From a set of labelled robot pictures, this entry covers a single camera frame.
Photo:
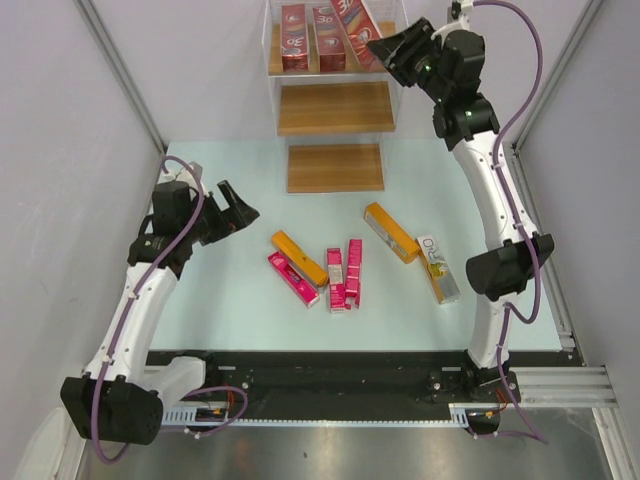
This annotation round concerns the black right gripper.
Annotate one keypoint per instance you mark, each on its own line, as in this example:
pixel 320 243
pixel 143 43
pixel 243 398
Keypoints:
pixel 397 51

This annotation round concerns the acrylic three-tier wooden shelf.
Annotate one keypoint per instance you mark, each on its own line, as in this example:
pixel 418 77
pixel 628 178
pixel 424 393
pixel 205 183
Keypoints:
pixel 335 128

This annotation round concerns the pink toothpaste box middle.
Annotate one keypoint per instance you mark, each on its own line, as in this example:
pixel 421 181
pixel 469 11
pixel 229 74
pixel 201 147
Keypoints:
pixel 336 292

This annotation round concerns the orange toothpaste box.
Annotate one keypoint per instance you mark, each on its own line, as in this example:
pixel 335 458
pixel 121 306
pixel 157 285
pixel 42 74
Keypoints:
pixel 393 235
pixel 299 259

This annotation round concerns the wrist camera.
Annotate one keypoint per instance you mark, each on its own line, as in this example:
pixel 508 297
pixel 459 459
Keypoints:
pixel 459 15
pixel 191 175

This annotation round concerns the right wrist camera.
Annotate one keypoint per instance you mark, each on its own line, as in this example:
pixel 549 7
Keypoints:
pixel 459 15

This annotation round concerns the red foil toothpaste box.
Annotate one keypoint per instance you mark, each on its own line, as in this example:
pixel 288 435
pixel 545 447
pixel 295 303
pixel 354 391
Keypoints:
pixel 294 43

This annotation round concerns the red 3D toothpaste box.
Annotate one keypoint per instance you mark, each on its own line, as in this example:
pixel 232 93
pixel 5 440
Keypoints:
pixel 359 27

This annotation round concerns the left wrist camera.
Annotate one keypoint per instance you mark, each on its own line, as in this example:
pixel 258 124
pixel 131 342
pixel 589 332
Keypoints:
pixel 191 175

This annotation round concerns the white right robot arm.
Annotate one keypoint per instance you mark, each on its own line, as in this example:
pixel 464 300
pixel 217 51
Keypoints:
pixel 447 64

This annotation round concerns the pink Be You toothpaste box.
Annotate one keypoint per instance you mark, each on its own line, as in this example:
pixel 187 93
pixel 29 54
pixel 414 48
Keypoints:
pixel 299 285

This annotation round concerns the pink toothpaste box right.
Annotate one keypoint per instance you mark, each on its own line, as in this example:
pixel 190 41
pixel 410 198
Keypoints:
pixel 353 283

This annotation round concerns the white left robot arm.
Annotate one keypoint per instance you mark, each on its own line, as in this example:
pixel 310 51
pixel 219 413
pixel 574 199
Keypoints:
pixel 114 400

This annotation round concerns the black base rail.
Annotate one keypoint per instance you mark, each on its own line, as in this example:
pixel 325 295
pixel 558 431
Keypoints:
pixel 364 383

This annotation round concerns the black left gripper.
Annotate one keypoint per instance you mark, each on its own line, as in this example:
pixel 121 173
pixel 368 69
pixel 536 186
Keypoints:
pixel 236 216

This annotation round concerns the orange toothpaste box left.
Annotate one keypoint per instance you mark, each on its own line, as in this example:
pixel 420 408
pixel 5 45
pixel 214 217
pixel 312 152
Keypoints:
pixel 299 259

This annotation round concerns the silver gold R.O toothpaste box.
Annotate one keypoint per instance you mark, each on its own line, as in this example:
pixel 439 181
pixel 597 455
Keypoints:
pixel 437 269

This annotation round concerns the white cable duct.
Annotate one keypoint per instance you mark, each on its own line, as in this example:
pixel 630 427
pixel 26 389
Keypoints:
pixel 190 418

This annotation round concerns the orange toothpaste box right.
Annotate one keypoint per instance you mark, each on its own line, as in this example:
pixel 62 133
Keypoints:
pixel 393 235

